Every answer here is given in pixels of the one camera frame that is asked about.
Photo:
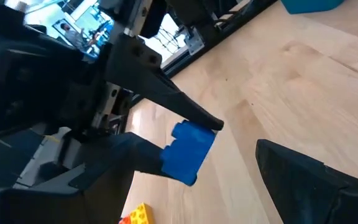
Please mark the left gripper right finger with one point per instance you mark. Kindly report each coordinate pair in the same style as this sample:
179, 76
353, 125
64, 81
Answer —
306, 199

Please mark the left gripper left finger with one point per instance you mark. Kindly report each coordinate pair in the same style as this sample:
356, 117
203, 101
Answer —
73, 208

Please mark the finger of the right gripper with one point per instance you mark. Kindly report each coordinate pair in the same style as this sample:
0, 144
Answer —
126, 152
154, 84

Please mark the orange square block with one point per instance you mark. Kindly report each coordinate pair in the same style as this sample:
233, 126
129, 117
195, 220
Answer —
124, 220

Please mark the blue rectangular block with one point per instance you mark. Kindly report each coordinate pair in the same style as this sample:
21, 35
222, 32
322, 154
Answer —
188, 152

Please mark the yellow rectangular block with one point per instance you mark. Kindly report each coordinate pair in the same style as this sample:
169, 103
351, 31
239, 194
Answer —
141, 214

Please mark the blue plastic bin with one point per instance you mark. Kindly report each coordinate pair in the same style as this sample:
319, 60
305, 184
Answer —
312, 6

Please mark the person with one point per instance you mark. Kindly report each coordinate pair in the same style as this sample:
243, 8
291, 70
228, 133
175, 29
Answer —
71, 34

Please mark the black aluminium table frame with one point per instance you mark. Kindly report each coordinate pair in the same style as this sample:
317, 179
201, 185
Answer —
225, 31

